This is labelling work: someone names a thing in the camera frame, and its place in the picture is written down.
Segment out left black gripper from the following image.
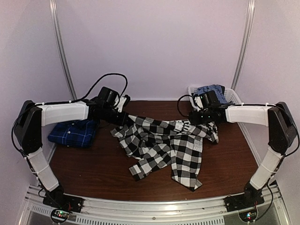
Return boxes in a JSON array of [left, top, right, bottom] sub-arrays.
[[102, 105, 130, 126]]

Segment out white plastic laundry basket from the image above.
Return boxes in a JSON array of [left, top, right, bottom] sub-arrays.
[[187, 84, 241, 104]]

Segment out blue plaid shirt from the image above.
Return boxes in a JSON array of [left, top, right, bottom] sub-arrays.
[[47, 120, 99, 148]]

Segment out black white checked shirt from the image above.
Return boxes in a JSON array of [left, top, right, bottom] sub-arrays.
[[111, 115, 218, 191]]

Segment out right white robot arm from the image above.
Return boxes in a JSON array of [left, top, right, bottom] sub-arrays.
[[188, 91, 300, 207]]

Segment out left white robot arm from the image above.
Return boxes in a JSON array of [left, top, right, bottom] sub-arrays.
[[11, 87, 131, 208]]

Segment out light blue checked shirt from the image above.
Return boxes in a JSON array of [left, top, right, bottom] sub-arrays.
[[193, 84, 229, 104]]

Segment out right circuit board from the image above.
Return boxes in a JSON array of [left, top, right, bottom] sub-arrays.
[[239, 211, 258, 223]]

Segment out circuit board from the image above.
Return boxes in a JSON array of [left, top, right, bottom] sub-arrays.
[[50, 209, 70, 223], [239, 211, 258, 223]]

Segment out left circuit board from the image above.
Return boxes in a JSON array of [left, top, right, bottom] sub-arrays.
[[50, 209, 70, 223]]

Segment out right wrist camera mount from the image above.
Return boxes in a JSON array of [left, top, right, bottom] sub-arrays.
[[193, 95, 203, 111]]

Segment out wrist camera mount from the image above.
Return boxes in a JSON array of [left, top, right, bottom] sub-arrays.
[[193, 95, 203, 111], [115, 95, 131, 113]]

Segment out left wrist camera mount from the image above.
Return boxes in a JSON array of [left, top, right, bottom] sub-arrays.
[[115, 95, 131, 113]]

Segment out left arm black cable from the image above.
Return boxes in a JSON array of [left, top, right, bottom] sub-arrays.
[[70, 73, 129, 104]]

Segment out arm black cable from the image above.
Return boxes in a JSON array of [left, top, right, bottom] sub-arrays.
[[177, 94, 195, 119], [70, 73, 129, 104]]

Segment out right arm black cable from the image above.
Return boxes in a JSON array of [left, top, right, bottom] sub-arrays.
[[177, 94, 195, 119]]

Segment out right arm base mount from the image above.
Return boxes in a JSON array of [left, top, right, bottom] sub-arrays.
[[224, 194, 264, 212]]

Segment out aluminium front rail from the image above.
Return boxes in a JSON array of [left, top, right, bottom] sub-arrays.
[[23, 185, 285, 225]]

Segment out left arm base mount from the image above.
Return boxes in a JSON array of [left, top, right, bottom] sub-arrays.
[[43, 195, 84, 213]]

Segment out left aluminium frame post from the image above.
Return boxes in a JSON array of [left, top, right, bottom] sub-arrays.
[[49, 0, 77, 100]]

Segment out aluminium frame post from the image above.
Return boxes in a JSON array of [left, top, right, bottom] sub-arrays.
[[49, 0, 77, 100], [231, 0, 255, 90]]

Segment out right aluminium frame post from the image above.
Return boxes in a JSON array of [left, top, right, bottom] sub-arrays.
[[231, 0, 255, 90]]

